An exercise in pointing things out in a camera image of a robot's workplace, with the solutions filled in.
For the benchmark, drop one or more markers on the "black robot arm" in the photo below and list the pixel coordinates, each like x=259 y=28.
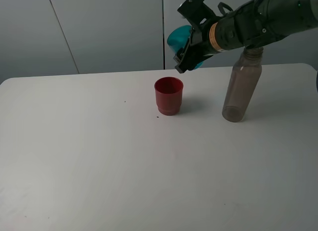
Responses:
x=255 y=24

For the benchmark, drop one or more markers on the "teal translucent plastic cup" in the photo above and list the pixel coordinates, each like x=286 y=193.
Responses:
x=179 y=38

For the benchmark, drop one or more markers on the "brown translucent plastic bottle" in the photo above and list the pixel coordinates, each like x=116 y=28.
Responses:
x=245 y=75

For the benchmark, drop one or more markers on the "red plastic cup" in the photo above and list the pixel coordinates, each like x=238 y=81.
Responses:
x=168 y=92

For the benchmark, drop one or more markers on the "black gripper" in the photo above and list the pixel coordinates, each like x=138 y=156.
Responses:
x=216 y=34

